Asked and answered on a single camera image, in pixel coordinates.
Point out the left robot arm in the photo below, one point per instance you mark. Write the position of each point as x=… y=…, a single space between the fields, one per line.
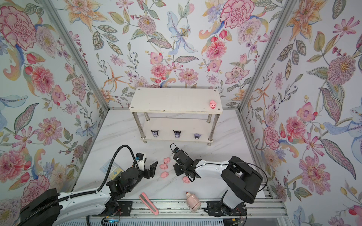
x=53 y=208

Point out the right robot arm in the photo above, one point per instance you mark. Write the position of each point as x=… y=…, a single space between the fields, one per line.
x=243 y=181

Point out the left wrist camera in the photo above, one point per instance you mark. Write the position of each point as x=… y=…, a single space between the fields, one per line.
x=140 y=160

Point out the pink pig toy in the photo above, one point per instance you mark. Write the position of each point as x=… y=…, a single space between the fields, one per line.
x=186 y=180
x=212 y=104

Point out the small pink toy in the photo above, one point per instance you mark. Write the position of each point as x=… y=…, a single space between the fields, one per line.
x=164 y=174

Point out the pink toy cluster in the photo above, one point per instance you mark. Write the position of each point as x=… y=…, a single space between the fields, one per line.
x=164 y=166

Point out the Kuromi figure black purple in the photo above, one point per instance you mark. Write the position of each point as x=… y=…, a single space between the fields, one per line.
x=155 y=133

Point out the pink glue bottle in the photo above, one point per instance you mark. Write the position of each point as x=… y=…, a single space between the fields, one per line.
x=193 y=202

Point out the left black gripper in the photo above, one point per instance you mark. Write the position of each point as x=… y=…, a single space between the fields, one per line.
x=148 y=175

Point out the pink utility knife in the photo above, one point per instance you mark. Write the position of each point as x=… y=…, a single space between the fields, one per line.
x=150 y=205

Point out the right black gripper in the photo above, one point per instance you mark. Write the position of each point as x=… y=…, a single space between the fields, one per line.
x=176 y=166

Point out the white two-tier shelf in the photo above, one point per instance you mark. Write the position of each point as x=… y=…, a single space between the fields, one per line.
x=176 y=109

